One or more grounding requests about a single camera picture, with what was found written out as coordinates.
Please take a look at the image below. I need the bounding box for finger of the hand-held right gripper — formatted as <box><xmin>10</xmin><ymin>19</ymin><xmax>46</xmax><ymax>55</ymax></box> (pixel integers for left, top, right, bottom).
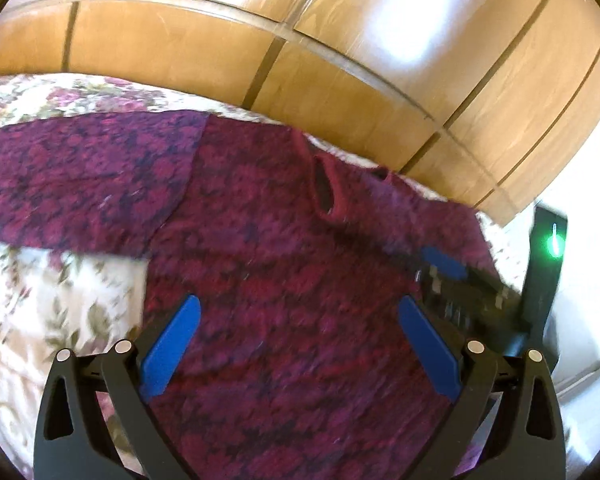
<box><xmin>415</xmin><ymin>266</ymin><xmax>525</xmax><ymax>357</ymax></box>
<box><xmin>421</xmin><ymin>246</ymin><xmax>525</xmax><ymax>312</ymax></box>

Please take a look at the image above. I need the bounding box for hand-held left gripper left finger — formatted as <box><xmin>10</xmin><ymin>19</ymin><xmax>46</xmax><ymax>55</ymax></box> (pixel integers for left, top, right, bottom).
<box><xmin>32</xmin><ymin>294</ymin><xmax>202</xmax><ymax>480</ymax></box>

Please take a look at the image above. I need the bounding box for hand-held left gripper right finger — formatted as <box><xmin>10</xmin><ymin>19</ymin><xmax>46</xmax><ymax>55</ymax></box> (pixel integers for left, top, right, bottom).
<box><xmin>396</xmin><ymin>295</ymin><xmax>567</xmax><ymax>480</ymax></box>

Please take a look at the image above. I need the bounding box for maroon patterned knit sweater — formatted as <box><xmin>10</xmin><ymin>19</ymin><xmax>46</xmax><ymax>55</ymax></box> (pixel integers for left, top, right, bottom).
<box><xmin>0</xmin><ymin>110</ymin><xmax>512</xmax><ymax>480</ymax></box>

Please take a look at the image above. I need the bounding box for white panel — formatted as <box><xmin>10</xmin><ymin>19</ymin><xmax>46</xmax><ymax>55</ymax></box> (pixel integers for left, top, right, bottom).
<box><xmin>552</xmin><ymin>355</ymin><xmax>600</xmax><ymax>466</ymax></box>

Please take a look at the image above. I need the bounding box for floral bedspread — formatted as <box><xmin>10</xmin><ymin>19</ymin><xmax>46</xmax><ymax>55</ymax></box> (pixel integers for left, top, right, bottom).
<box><xmin>0</xmin><ymin>74</ymin><xmax>531</xmax><ymax>480</ymax></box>

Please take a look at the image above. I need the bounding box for wooden bed headboard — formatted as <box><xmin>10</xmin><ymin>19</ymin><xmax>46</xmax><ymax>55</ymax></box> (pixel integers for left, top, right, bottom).
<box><xmin>0</xmin><ymin>0</ymin><xmax>511</xmax><ymax>226</ymax></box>

